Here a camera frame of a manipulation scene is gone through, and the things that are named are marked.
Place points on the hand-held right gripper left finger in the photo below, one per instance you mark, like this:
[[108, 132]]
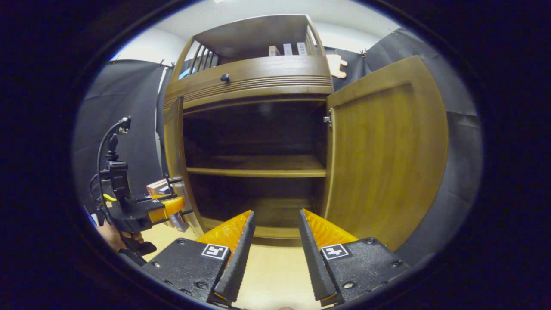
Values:
[[241, 258]]

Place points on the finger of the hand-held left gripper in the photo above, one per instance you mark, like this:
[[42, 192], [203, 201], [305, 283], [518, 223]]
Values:
[[170, 209], [155, 198]]

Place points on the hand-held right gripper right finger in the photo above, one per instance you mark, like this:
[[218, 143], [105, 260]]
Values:
[[314, 262]]

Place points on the wooden cabinet door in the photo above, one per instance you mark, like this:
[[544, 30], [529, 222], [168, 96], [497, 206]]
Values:
[[387, 163], [174, 150]]

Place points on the wooden double-door shoe cabinet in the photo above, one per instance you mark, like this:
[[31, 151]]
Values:
[[258, 73]]

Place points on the wooden inner cabinet shelf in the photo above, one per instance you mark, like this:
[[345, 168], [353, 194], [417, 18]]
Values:
[[258, 165]]

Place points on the metal right door hinge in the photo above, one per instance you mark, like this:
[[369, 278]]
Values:
[[328, 119]]

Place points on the brown book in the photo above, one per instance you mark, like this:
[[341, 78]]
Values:
[[156, 187]]

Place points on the blue book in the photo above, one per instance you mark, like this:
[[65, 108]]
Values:
[[178, 221]]

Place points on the round black drawer knob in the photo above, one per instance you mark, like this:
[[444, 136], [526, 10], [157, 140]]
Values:
[[225, 78]]

